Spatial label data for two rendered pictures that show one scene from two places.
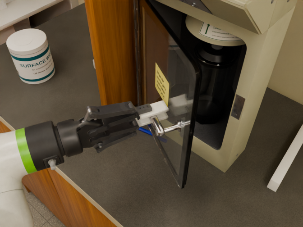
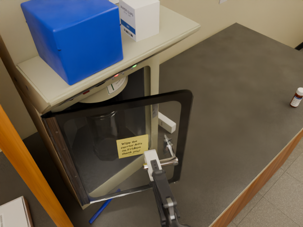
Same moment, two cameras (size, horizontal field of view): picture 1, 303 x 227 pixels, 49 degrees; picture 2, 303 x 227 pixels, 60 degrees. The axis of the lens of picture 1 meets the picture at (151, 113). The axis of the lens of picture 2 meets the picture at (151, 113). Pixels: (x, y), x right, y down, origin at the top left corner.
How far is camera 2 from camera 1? 0.57 m
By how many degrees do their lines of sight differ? 53
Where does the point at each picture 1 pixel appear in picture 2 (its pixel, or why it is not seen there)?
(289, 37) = not seen: hidden behind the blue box
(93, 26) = (43, 189)
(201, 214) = (189, 176)
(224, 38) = (123, 80)
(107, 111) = (167, 190)
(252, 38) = (152, 59)
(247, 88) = (157, 90)
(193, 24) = (98, 94)
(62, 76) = not seen: outside the picture
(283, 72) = not seen: hidden behind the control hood
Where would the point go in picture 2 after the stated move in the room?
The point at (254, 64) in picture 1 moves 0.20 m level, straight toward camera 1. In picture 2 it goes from (157, 72) to (231, 97)
